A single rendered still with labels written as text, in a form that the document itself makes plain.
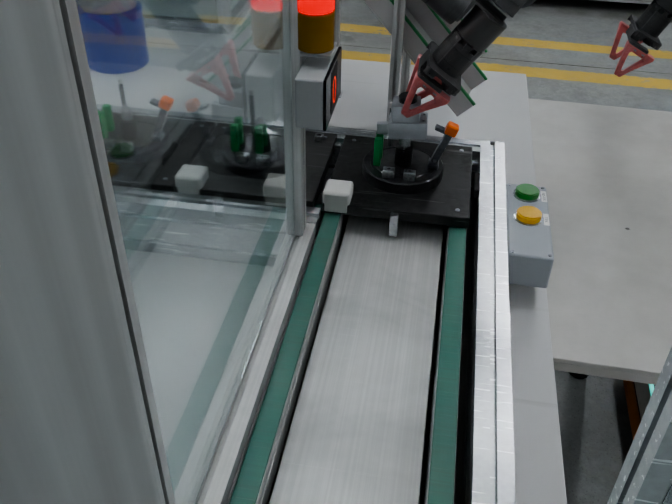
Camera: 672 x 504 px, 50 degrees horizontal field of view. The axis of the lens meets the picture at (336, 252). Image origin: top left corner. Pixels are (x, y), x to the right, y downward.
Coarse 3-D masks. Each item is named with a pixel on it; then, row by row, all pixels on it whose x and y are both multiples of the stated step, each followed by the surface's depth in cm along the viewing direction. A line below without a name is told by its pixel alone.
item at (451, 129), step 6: (438, 126) 120; (450, 126) 119; (456, 126) 120; (444, 132) 120; (450, 132) 120; (456, 132) 120; (444, 138) 121; (450, 138) 121; (438, 144) 123; (444, 144) 121; (438, 150) 122; (432, 156) 124; (438, 156) 123
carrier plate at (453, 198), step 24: (360, 144) 135; (384, 144) 135; (432, 144) 135; (336, 168) 128; (360, 168) 128; (456, 168) 128; (360, 192) 122; (384, 192) 122; (432, 192) 122; (456, 192) 122; (384, 216) 118; (408, 216) 118; (432, 216) 117; (456, 216) 116
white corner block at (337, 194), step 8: (328, 184) 120; (336, 184) 120; (344, 184) 120; (352, 184) 120; (328, 192) 118; (336, 192) 118; (344, 192) 118; (352, 192) 120; (328, 200) 118; (336, 200) 118; (344, 200) 118; (328, 208) 119; (336, 208) 119; (344, 208) 119
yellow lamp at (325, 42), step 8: (304, 16) 91; (312, 16) 91; (320, 16) 91; (328, 16) 92; (304, 24) 92; (312, 24) 92; (320, 24) 92; (328, 24) 92; (304, 32) 93; (312, 32) 92; (320, 32) 92; (328, 32) 93; (304, 40) 93; (312, 40) 93; (320, 40) 93; (328, 40) 94; (304, 48) 94; (312, 48) 93; (320, 48) 94; (328, 48) 94
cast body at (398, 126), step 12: (396, 96) 120; (420, 96) 120; (396, 108) 117; (396, 120) 119; (408, 120) 118; (420, 120) 119; (384, 132) 122; (396, 132) 120; (408, 132) 120; (420, 132) 119
